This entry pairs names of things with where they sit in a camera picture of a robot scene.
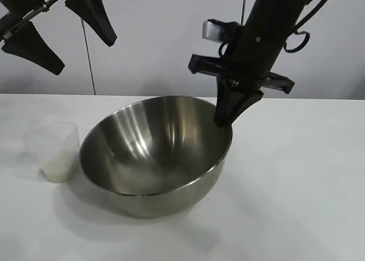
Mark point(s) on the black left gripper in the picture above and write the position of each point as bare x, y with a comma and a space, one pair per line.
34, 1

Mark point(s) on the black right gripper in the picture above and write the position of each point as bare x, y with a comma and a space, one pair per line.
253, 56

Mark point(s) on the stainless steel mixing bowl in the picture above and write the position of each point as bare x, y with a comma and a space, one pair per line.
148, 158

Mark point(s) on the clear plastic measuring cup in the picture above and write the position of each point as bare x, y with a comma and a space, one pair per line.
57, 144

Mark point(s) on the white uncooked rice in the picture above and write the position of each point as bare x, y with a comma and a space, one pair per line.
58, 171

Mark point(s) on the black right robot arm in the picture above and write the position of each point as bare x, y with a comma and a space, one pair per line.
271, 4

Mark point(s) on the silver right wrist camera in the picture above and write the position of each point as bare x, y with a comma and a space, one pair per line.
212, 30

